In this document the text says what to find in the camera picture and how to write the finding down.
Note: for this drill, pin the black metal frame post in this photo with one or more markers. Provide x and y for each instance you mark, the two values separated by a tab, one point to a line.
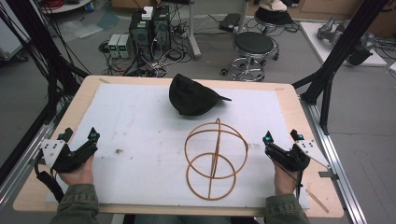
43	46
342	46

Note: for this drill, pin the small metal bracket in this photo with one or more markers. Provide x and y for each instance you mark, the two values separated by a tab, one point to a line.
328	174

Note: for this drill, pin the aluminium rail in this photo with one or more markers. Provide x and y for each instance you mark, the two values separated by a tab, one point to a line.
339	168
21	161

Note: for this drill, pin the black round stool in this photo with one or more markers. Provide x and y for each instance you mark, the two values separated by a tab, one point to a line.
253	43

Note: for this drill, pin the small white box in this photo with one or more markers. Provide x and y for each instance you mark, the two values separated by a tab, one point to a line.
147	13

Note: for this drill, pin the black cap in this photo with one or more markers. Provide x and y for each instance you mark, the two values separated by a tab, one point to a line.
190	98

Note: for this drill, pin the person's right hand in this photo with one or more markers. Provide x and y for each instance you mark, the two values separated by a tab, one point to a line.
284	180

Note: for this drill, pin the black computer tower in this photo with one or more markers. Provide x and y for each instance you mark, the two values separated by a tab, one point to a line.
162	28
140	34

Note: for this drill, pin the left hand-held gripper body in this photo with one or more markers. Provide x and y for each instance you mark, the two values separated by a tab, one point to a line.
70	160

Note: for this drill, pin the white foam mat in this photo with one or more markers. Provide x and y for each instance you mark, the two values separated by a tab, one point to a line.
140	130

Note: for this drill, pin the thin wooden stick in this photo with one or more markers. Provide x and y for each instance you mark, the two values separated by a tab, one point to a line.
317	200

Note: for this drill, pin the black stool with hats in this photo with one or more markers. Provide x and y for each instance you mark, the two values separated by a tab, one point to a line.
274	17

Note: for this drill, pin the person's left hand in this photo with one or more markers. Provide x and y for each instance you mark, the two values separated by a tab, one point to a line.
77	175

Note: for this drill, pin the white floor board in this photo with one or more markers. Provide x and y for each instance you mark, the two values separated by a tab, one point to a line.
314	40

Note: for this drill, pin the clear plastic sheet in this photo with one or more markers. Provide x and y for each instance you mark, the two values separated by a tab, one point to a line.
81	28

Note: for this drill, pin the grey desk leg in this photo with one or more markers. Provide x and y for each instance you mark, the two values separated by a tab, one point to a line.
194	40

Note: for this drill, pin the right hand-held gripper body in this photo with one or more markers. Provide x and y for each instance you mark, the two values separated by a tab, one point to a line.
286	157

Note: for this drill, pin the grey bench power supply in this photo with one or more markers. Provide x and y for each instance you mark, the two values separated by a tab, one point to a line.
113	46
125	46

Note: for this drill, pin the grey equipment case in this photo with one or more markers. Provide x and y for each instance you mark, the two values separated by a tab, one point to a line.
11	43

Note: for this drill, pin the flat black device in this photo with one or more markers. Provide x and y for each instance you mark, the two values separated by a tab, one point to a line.
229	21

